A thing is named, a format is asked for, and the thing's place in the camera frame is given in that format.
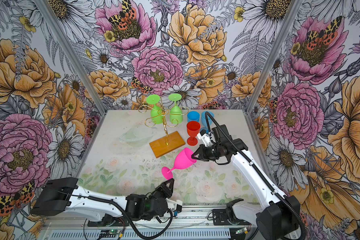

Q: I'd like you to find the pink wine glass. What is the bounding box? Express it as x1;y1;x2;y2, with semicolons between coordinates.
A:
162;148;197;180

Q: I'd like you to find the blue wine glass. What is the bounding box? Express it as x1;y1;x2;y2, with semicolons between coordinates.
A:
201;111;215;131
187;111;200;123

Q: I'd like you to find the red wine glass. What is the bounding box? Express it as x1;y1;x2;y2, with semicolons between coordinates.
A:
187;121;201;146

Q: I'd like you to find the green wine glass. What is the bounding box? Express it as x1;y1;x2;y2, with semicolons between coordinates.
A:
169;93;183;125
146;95;164;125

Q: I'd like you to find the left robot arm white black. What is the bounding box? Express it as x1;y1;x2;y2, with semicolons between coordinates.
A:
30;177;183;222

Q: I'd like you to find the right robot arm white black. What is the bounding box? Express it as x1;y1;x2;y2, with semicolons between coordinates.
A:
192;139;307;240

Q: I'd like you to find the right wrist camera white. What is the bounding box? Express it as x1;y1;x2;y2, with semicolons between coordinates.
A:
197;130;213;147

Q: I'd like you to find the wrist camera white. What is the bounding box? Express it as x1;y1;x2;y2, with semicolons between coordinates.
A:
167;199;183;218
197;130;213;147

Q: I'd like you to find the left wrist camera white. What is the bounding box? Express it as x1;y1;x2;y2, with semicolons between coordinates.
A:
167;199;183;218

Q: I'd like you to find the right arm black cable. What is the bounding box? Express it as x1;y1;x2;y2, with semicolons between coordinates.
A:
204;111;307;240

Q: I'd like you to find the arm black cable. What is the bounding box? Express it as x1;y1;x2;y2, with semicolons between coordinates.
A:
86;194;174;240
204;111;307;240

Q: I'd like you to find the aluminium front rail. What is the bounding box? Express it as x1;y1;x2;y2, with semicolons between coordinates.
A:
38;204;264;240

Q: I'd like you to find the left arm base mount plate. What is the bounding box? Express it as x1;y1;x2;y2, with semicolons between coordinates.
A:
87;214;130;227

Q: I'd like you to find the gold wire rack wooden base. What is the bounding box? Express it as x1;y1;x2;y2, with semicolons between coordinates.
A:
138;105;186;158

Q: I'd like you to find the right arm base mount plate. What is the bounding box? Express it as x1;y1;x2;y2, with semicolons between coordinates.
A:
212;209;238;226

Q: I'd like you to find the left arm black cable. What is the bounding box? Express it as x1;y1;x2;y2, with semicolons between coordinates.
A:
86;194;174;240

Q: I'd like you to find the right aluminium frame post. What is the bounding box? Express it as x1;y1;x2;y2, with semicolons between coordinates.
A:
246;1;302;114

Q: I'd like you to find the aluminium frame post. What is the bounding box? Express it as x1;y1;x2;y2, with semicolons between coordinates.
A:
246;1;302;114
35;1;108;117

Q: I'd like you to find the left aluminium frame post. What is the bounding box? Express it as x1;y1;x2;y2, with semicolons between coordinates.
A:
35;1;108;117

